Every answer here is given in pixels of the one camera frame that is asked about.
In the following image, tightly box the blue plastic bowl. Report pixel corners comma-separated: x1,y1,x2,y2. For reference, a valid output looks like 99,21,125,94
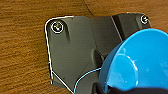
98,27,168,93

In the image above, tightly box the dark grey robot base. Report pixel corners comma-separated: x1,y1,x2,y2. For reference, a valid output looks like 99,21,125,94
43,12,152,94

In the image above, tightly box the blue cable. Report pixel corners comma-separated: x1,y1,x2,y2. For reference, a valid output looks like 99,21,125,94
72,67,102,94

